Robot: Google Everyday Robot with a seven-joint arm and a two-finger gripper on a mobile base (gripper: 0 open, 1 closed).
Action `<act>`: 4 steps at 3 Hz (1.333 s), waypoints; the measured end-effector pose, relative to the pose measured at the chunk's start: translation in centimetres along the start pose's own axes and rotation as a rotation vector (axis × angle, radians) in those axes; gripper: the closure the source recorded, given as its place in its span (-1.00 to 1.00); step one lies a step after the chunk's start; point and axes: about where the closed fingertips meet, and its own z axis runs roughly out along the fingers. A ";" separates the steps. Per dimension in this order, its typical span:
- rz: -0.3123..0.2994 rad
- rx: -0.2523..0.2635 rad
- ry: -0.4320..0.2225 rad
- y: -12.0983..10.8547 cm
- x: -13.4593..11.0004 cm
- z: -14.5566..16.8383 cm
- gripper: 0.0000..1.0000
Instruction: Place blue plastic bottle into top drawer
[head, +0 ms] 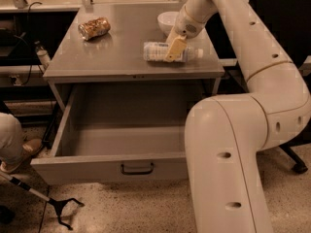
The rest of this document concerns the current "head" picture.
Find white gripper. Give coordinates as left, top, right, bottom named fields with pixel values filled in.
left=164, top=4, right=207, bottom=62

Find blue plastic water bottle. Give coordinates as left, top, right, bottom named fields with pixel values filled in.
left=143, top=42, right=203, bottom=63

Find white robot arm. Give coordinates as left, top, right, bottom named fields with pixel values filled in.
left=165, top=0, right=311, bottom=233

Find open grey top drawer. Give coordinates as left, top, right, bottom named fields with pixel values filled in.
left=31, top=80, right=204, bottom=184

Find small bottle beside cabinet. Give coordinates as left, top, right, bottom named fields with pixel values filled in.
left=35, top=41, right=51, bottom=70

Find white ceramic bowl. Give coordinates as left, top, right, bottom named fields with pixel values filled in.
left=157, top=12, right=178, bottom=36

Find grey metal cabinet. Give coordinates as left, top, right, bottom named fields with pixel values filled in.
left=44, top=2, right=225, bottom=108

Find black office chair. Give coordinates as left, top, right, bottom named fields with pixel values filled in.
left=220, top=0, right=311, bottom=176

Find tan shoe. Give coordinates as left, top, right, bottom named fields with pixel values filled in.
left=1, top=139, right=42, bottom=174

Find person leg beige trousers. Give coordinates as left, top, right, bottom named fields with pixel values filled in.
left=0, top=113, right=23, bottom=164

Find black shoe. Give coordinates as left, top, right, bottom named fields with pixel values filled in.
left=0, top=206, right=15, bottom=224

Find black drawer handle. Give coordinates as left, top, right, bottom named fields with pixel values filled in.
left=121, top=163, right=155, bottom=176

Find black cable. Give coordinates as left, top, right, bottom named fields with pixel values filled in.
left=14, top=2, right=44, bottom=86

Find wall power outlet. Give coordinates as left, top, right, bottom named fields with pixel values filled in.
left=10, top=76, right=22, bottom=86

